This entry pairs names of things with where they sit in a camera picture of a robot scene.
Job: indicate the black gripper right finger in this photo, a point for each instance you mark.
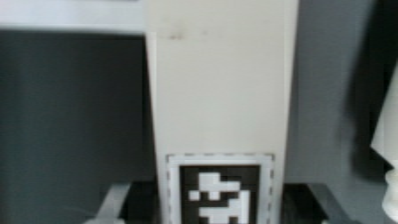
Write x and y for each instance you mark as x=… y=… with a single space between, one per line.
x=312 y=206

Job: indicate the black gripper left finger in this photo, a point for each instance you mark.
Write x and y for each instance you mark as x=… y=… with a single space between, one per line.
x=111 y=208

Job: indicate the white desk leg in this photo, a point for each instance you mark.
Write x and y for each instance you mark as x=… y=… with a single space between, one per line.
x=221 y=54
x=385 y=144

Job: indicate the white desk tabletop tray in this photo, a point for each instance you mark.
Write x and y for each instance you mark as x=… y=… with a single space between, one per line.
x=101 y=16

